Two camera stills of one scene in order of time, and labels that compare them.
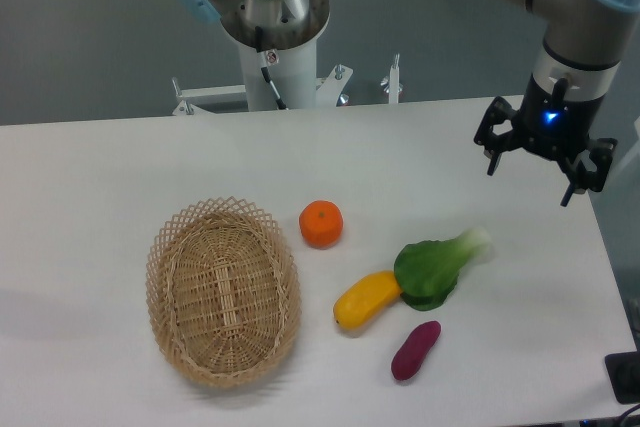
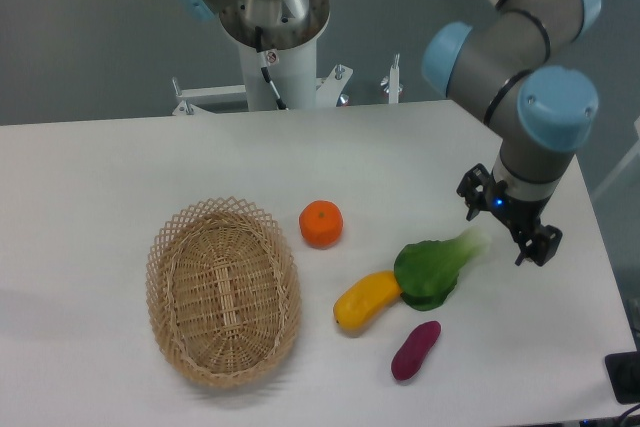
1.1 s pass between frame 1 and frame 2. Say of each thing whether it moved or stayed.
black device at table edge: stayed
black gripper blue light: moved
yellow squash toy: stayed
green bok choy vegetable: stayed
